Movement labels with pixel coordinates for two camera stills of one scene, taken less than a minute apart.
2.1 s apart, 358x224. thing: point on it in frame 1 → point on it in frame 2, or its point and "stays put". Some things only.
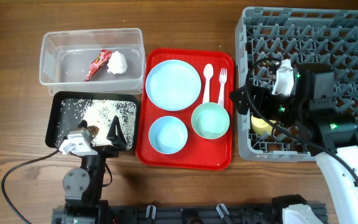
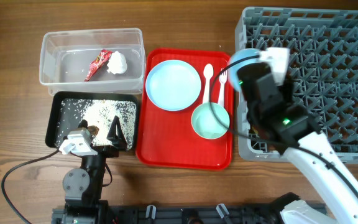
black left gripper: x=117 y=139 stays put
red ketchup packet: x=97 y=63 stays put
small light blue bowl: x=168 y=135 → x=232 y=70
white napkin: x=117 y=63 stays put
